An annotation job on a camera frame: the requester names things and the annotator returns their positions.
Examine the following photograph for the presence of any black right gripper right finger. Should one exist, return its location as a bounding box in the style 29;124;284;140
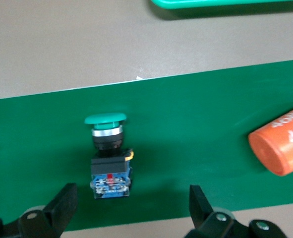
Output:
184;184;289;238

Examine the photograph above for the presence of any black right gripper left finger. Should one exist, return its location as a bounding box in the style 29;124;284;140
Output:
0;182;78;238

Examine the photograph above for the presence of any green mushroom push button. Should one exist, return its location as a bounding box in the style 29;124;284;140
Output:
84;113;134;199

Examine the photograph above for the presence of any orange cylinder with 4680 print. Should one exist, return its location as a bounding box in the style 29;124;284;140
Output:
247;103;293;177

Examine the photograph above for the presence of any green conveyor belt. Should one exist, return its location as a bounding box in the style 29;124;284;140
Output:
0;58;293;233

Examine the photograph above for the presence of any green plastic tray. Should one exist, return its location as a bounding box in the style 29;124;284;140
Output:
150;0;293;11

